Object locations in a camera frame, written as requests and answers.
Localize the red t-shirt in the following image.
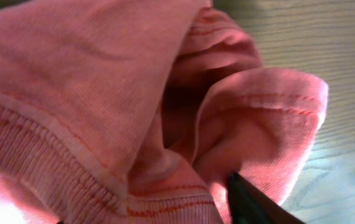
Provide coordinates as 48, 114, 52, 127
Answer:
0, 0, 328, 223

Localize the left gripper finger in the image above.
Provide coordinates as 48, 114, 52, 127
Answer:
226, 172, 305, 224

